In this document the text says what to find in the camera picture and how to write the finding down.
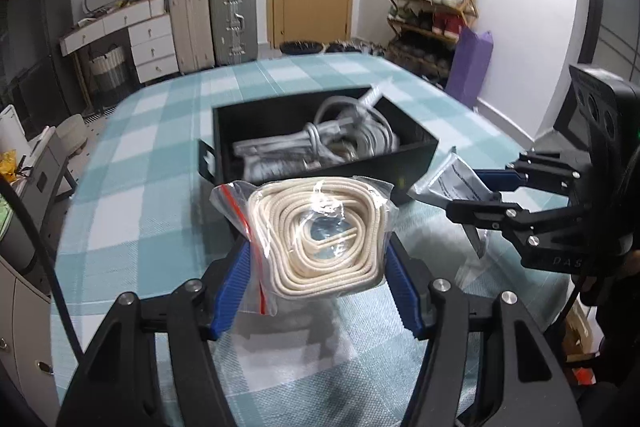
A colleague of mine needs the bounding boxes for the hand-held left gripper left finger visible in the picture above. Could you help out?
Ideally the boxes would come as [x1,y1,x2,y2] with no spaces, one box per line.
[55,239,253,427]

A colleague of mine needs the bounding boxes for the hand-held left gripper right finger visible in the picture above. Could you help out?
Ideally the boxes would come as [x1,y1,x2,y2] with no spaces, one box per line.
[384,232,583,427]

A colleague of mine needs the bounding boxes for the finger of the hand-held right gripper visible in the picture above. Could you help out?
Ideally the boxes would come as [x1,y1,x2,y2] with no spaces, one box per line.
[445,192,571,255]
[472,150,593,195]

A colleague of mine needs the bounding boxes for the clear bag of grey cloth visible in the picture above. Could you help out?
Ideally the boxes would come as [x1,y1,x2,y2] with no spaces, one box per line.
[407,152,496,288]

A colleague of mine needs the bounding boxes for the black storage box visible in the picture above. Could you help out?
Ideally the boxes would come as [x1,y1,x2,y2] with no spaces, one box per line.
[197,83,440,208]

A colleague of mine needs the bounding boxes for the bag of cream rope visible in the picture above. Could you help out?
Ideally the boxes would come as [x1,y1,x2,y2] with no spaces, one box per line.
[210,175,396,318]

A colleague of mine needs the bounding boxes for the bag of grey cable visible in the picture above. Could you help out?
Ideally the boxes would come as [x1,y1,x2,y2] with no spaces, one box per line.
[232,127,326,174]
[305,88,401,162]

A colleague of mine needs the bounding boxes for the purple paper bag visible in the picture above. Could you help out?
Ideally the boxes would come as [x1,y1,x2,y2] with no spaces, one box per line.
[445,27,495,108]

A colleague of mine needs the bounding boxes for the wooden shoe rack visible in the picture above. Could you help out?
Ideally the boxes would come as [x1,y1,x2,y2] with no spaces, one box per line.
[385,0,481,82]

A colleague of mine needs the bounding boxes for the row of shoes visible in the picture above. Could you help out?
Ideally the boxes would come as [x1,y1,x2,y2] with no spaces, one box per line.
[325,38,388,56]

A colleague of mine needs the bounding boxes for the grey nightstand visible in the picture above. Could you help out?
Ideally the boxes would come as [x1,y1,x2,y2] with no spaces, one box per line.
[0,257,62,408]

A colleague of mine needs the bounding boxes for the striped rug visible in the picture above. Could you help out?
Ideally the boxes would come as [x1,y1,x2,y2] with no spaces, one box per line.
[82,106,119,124]

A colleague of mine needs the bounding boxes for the round cream stool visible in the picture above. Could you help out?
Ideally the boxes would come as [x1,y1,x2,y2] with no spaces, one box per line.
[55,114,89,155]

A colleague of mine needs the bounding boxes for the woven laundry basket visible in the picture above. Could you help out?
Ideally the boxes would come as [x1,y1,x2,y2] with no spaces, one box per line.
[89,46,128,100]

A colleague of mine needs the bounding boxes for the yellow snack packets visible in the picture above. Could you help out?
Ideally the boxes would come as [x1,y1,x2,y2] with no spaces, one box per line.
[0,149,22,182]

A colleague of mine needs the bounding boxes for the white desk with drawers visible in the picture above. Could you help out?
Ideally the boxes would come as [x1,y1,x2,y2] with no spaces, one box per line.
[60,0,181,108]

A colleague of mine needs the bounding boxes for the beige suitcase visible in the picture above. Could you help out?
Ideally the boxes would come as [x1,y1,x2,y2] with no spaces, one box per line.
[167,0,216,75]

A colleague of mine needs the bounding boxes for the silver suitcase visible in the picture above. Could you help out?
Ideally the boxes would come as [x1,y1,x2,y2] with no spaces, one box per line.
[209,0,258,66]

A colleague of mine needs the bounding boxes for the grey fridge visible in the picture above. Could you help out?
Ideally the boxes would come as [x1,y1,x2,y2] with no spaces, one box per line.
[7,0,83,118]

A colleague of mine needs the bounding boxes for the black cable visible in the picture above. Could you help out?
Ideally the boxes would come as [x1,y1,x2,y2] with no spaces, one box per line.
[0,179,84,358]

